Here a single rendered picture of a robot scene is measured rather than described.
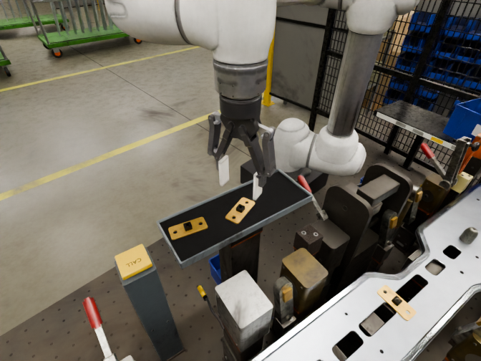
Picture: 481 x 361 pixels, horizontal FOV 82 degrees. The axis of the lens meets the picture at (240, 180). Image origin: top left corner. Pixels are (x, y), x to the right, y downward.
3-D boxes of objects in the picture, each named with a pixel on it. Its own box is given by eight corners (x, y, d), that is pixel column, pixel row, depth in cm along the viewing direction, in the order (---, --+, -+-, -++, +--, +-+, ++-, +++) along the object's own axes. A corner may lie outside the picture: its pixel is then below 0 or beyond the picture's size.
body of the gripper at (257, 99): (207, 93, 48) (211, 140, 54) (250, 104, 45) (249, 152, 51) (231, 79, 53) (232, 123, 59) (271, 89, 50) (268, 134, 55)
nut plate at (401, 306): (416, 312, 65) (419, 310, 64) (407, 321, 63) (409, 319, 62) (385, 284, 70) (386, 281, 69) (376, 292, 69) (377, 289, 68)
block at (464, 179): (422, 248, 115) (469, 180, 92) (414, 242, 117) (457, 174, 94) (427, 244, 117) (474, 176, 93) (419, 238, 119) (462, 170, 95)
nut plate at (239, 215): (237, 224, 64) (237, 220, 64) (224, 218, 66) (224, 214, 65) (255, 203, 70) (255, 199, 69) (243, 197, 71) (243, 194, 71)
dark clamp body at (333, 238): (308, 320, 93) (332, 251, 69) (285, 292, 101) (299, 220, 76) (323, 309, 96) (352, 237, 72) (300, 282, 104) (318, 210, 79)
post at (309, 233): (290, 319, 93) (309, 244, 67) (280, 306, 96) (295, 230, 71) (301, 311, 95) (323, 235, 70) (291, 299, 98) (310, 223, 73)
